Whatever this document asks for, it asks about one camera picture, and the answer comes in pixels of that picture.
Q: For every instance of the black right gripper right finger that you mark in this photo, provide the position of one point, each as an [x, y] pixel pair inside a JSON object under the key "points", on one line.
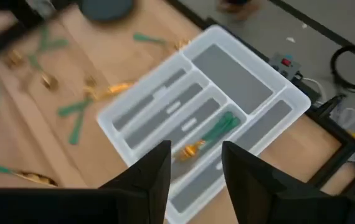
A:
{"points": [[258, 193]]}

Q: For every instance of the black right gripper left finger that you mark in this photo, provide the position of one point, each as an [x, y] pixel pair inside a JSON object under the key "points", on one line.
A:
{"points": [[155, 174]]}

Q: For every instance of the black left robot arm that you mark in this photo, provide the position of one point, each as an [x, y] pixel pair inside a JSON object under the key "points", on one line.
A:
{"points": [[9, 40]]}

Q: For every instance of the white cutlery organizer tray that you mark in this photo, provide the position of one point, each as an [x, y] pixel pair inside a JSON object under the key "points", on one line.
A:
{"points": [[232, 77]]}

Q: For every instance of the white tape scrap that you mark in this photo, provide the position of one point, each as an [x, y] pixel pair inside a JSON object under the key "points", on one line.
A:
{"points": [[290, 40], [304, 25]]}

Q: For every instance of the grey power strip red switch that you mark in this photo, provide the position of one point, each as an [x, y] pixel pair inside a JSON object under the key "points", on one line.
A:
{"points": [[281, 67]]}

